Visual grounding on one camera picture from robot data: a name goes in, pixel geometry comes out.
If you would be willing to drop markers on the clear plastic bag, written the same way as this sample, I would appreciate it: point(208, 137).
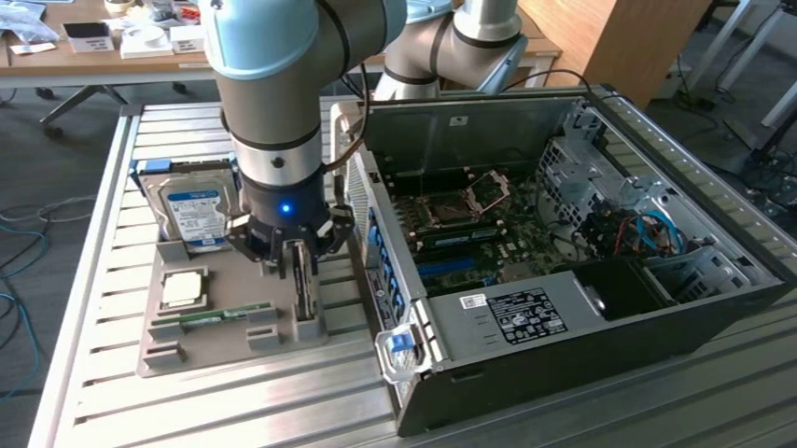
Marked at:
point(24, 28)

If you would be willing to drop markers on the blue expansion slot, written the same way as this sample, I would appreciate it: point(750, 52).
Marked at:
point(445, 267)

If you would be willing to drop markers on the white paper label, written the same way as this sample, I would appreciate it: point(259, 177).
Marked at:
point(31, 48)

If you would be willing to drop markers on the green graphics card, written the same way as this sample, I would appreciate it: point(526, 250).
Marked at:
point(303, 280)

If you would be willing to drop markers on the metal socket cover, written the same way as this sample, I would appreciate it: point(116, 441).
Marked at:
point(506, 196)

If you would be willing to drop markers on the red plastic part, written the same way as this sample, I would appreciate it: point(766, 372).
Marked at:
point(187, 14)

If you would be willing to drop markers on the grey power supply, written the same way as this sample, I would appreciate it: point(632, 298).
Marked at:
point(454, 326)

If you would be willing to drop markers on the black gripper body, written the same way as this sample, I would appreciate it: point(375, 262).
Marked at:
point(280, 210)

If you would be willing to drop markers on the silver CPU chip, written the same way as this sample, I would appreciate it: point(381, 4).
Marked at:
point(182, 288)

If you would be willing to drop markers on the green motherboard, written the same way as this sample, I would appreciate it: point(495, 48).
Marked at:
point(529, 242)

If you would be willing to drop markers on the hard disk with blue rails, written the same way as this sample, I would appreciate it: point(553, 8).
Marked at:
point(192, 210)

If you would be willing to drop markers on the blue case latch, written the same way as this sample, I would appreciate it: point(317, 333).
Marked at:
point(398, 343)

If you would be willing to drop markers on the CPU socket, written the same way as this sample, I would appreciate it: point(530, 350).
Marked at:
point(450, 212)

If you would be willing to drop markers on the white box with black top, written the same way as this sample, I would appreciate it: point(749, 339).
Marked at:
point(90, 44)

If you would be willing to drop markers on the wooden desk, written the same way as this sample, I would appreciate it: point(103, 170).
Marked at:
point(94, 65)

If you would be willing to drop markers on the open black PC case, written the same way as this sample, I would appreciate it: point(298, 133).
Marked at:
point(561, 373)

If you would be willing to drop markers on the flat white box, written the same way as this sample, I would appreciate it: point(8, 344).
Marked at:
point(146, 50)

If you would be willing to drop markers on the white desk frame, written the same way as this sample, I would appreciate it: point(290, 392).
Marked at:
point(746, 51)

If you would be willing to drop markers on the beige tape roll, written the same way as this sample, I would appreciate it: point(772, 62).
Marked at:
point(108, 5)

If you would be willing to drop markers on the metal disk bay cage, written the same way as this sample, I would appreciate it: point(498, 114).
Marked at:
point(573, 172)

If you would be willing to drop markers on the small white box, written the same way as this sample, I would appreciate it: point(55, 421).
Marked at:
point(187, 44)

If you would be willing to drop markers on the grey parts rack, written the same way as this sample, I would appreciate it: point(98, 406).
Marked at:
point(236, 280)

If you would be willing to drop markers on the white tape roll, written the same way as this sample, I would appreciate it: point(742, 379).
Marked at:
point(131, 35)

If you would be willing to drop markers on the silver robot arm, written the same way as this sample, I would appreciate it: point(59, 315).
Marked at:
point(267, 93)

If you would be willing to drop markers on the wooden cabinet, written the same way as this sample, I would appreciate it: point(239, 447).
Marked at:
point(622, 46)

